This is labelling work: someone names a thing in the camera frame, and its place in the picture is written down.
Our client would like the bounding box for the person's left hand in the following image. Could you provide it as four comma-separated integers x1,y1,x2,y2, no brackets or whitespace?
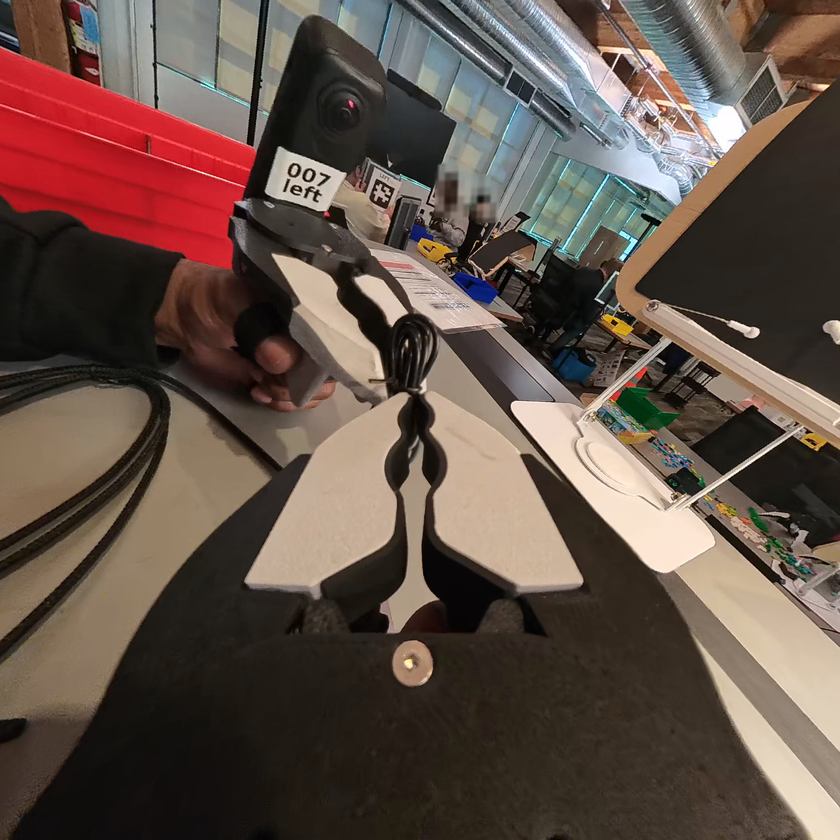
154,259,337,414

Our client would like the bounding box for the small blue plastic bin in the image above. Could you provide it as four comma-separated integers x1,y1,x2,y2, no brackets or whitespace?
453,271,500,306

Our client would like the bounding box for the red plastic bin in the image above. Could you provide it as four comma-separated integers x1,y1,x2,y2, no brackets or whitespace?
0,46,258,270

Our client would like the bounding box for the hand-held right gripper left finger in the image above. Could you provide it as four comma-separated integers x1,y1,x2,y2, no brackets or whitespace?
244,391,416,618

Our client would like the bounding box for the person's left forearm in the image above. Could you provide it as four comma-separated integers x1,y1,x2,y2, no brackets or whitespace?
0,197,185,365

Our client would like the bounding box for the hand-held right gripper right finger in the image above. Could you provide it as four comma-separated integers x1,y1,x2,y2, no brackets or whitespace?
420,391,585,618

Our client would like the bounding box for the black braided usb-c cable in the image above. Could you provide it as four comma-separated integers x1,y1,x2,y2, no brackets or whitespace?
0,364,173,657

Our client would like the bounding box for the green plastic bin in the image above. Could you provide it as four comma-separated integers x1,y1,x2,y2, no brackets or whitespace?
616,386,681,432

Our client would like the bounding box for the thin black cable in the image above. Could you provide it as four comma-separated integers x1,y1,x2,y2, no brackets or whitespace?
382,313,441,460

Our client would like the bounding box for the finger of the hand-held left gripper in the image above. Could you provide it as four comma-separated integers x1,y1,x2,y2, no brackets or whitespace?
271,252,391,406
353,270,416,330

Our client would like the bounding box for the silver spiral air duct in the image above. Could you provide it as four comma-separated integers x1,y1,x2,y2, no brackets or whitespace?
617,0,752,116
394,0,581,142

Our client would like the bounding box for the red fire extinguisher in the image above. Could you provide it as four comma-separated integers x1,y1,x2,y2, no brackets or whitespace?
62,0,102,86

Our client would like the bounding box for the printed marker board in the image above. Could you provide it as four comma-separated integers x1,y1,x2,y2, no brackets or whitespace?
364,164,403,210

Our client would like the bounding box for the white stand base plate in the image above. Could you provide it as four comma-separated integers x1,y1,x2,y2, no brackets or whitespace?
511,400,716,573

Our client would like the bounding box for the pile of colourful toy bricks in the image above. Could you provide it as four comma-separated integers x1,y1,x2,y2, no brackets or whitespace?
594,397,821,585

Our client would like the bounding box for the black monitor screen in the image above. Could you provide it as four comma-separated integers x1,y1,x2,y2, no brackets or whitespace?
384,69,457,191

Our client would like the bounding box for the dark board with wooden edge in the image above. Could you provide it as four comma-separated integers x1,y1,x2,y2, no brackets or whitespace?
616,85,840,447

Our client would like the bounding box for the white printed sheet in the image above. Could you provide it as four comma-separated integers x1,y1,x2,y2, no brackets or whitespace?
369,248,508,333

